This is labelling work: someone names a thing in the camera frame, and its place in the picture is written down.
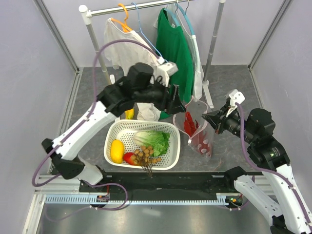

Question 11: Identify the brown longan bunch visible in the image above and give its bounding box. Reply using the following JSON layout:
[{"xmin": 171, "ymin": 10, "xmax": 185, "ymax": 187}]
[{"xmin": 130, "ymin": 146, "xmax": 161, "ymax": 177}]

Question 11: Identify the yellow lemon fruit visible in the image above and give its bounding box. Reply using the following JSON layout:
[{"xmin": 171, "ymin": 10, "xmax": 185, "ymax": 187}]
[{"xmin": 110, "ymin": 139, "xmax": 124, "ymax": 164}]

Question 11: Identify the grey white clothes rack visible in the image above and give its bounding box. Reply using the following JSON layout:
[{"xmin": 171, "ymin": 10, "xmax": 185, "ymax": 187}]
[{"xmin": 78, "ymin": 0, "xmax": 225, "ymax": 108}]

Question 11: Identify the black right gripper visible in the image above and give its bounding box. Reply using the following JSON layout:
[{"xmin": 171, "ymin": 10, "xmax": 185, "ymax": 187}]
[{"xmin": 202, "ymin": 101, "xmax": 257, "ymax": 143}]

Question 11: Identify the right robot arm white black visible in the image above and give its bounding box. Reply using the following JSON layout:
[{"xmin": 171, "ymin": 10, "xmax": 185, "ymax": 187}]
[{"xmin": 202, "ymin": 104, "xmax": 312, "ymax": 234}]

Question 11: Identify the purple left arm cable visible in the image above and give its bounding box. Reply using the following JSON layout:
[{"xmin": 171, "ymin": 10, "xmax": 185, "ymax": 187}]
[{"xmin": 31, "ymin": 39, "xmax": 164, "ymax": 188}]

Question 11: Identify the green t-shirt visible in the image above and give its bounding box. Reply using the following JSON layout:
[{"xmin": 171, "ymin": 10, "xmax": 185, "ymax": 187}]
[{"xmin": 155, "ymin": 7, "xmax": 195, "ymax": 120}]

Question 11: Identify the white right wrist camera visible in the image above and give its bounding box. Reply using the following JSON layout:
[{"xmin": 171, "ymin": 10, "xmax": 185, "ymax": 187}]
[{"xmin": 225, "ymin": 89, "xmax": 245, "ymax": 117}]

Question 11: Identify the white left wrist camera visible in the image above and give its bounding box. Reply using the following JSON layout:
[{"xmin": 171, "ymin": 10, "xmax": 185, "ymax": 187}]
[{"xmin": 156, "ymin": 57, "xmax": 178, "ymax": 77}]

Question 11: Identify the red yellow mango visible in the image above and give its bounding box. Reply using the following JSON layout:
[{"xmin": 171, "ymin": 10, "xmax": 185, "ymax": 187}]
[{"xmin": 123, "ymin": 152, "xmax": 138, "ymax": 165}]

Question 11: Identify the yellow banana bunch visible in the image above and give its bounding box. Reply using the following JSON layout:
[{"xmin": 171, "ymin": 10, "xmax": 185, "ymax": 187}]
[{"xmin": 124, "ymin": 108, "xmax": 135, "ymax": 119}]

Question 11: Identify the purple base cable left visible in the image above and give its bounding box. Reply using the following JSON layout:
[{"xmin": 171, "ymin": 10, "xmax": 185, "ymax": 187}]
[{"xmin": 45, "ymin": 183, "xmax": 129, "ymax": 221}]

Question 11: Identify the light blue wire hanger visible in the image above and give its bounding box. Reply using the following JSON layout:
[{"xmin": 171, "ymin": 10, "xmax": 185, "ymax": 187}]
[{"xmin": 131, "ymin": 2, "xmax": 169, "ymax": 63}]

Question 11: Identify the red plastic lobster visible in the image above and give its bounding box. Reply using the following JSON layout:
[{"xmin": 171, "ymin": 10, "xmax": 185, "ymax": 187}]
[{"xmin": 183, "ymin": 112, "xmax": 212, "ymax": 157}]

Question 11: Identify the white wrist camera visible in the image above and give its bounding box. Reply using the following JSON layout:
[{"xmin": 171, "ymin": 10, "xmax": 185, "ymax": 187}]
[
  {"xmin": 156, "ymin": 57, "xmax": 178, "ymax": 77},
  {"xmin": 225, "ymin": 89, "xmax": 245, "ymax": 117}
]

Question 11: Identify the white garment on right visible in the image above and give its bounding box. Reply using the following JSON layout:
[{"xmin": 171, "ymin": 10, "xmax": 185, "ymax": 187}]
[{"xmin": 156, "ymin": 7, "xmax": 203, "ymax": 99}]

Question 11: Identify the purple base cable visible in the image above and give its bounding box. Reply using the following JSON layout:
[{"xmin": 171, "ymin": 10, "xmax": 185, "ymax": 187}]
[
  {"xmin": 45, "ymin": 183, "xmax": 129, "ymax": 221},
  {"xmin": 218, "ymin": 175, "xmax": 255, "ymax": 212}
]

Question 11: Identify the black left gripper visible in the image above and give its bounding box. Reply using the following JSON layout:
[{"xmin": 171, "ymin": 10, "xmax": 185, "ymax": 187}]
[{"xmin": 135, "ymin": 77, "xmax": 187, "ymax": 116}]

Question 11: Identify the teal clothes hanger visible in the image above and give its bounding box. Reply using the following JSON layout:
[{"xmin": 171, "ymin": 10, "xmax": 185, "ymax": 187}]
[{"xmin": 165, "ymin": 3, "xmax": 195, "ymax": 37}]

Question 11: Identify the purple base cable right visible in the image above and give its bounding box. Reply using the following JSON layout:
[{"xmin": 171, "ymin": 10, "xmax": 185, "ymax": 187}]
[{"xmin": 218, "ymin": 175, "xmax": 255, "ymax": 212}]

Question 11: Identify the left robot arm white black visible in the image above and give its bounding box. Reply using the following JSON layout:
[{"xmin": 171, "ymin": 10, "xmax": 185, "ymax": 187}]
[{"xmin": 41, "ymin": 62, "xmax": 186, "ymax": 192}]

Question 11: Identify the green lettuce head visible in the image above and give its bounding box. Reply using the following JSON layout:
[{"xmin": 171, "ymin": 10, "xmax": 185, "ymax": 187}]
[{"xmin": 133, "ymin": 130, "xmax": 170, "ymax": 157}]

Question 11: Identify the clear pink zip bag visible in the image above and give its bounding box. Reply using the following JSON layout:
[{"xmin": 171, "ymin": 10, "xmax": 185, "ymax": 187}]
[{"xmin": 173, "ymin": 97, "xmax": 214, "ymax": 159}]

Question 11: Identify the white perforated plastic basket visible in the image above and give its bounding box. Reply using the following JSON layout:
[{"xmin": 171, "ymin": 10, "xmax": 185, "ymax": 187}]
[{"xmin": 103, "ymin": 120, "xmax": 180, "ymax": 171}]

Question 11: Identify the orange clothes hanger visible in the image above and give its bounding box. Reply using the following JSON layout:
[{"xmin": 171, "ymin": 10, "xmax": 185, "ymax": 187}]
[{"xmin": 111, "ymin": 3, "xmax": 133, "ymax": 33}]

